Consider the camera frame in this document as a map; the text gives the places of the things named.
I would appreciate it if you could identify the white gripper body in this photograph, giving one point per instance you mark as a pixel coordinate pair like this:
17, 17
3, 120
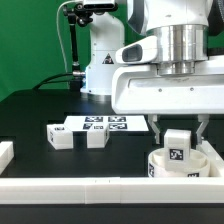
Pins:
140, 87

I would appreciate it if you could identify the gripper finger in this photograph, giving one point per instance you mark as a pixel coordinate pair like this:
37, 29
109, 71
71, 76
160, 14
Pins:
153, 122
201, 128

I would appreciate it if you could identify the white round stool seat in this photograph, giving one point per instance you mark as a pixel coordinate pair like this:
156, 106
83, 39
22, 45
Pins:
199, 165

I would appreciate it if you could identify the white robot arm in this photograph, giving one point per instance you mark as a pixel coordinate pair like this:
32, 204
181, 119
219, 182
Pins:
181, 27

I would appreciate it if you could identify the white U-shaped fence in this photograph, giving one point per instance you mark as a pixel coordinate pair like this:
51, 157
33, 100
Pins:
118, 190

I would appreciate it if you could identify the white marker base plate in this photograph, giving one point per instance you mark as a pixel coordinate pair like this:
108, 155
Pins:
116, 123

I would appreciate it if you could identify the camera on mount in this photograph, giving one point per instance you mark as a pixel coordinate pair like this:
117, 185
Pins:
99, 4

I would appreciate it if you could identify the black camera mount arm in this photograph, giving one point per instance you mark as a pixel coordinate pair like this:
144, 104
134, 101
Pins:
76, 16

